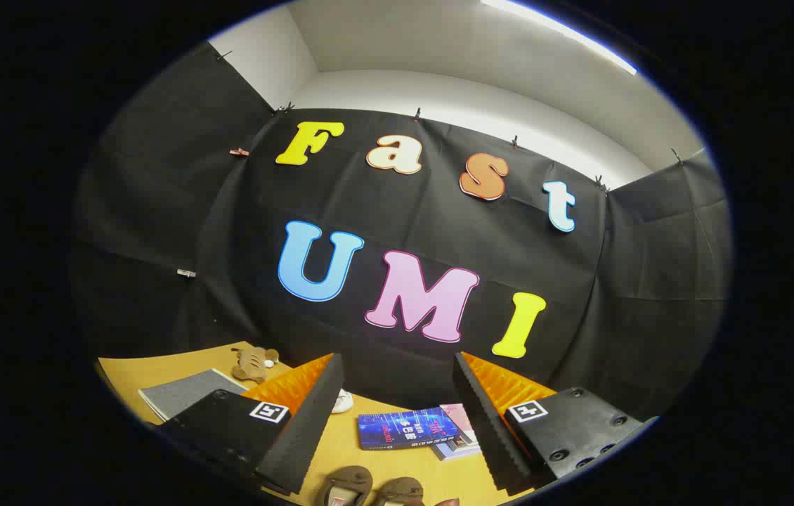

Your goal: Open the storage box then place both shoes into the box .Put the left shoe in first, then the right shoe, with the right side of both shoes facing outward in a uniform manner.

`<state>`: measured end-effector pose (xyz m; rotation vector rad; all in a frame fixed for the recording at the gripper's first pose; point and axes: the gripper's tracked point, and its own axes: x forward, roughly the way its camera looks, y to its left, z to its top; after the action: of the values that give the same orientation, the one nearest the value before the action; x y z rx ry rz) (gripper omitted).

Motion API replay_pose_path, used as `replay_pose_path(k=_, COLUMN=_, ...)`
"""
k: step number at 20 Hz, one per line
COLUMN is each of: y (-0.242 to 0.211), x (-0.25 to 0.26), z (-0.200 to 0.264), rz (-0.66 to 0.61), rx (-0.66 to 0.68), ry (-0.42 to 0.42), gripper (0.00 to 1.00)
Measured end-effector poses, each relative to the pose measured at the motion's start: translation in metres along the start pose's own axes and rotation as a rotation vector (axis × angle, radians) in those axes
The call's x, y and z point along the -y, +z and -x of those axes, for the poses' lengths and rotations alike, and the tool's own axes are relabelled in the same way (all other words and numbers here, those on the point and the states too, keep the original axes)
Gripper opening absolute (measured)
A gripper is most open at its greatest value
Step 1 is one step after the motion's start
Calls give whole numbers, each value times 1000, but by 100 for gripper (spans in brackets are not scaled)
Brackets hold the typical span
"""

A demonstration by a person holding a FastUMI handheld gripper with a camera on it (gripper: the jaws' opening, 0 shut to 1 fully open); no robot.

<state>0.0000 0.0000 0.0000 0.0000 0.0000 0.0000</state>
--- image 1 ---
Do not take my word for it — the grey fabric storage box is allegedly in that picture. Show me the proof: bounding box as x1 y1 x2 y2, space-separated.
138 368 250 422

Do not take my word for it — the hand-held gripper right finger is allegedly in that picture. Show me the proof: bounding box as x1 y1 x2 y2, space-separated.
453 351 658 496

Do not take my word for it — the pink book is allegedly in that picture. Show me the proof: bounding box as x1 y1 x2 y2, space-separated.
439 403 479 448

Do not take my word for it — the light blue book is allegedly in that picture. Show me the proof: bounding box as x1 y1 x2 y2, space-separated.
432 436 482 462

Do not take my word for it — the brown fuzzy shoe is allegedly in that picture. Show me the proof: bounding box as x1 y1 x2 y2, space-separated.
316 465 375 506
374 476 427 506

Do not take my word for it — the brown plush toy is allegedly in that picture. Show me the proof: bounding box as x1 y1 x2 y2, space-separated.
231 346 280 384

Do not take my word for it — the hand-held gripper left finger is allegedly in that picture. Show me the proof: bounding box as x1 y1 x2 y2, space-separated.
158 353 345 496

